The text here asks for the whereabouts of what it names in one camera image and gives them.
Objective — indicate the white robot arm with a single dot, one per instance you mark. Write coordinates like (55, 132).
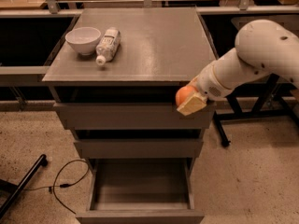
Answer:
(262, 47)

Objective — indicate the grey drawer cabinet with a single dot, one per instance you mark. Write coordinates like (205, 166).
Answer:
(161, 50)

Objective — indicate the grey open bottom drawer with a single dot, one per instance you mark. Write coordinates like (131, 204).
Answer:
(141, 191)

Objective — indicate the white ceramic bowl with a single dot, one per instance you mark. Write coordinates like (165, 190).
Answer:
(83, 40)

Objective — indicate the orange fruit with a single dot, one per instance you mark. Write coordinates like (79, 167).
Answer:
(183, 93)

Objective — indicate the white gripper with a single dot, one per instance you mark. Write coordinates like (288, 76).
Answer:
(210, 84)

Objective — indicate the grey middle drawer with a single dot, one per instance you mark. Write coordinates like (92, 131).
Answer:
(138, 148)

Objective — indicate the black stand leg left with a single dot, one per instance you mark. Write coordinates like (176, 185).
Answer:
(9, 192)

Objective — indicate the clear plastic water bottle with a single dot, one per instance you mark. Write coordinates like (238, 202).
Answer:
(107, 47)

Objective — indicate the black table frame right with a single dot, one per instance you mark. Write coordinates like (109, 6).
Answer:
(270, 103)

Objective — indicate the grey top drawer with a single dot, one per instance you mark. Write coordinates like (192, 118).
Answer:
(120, 116)

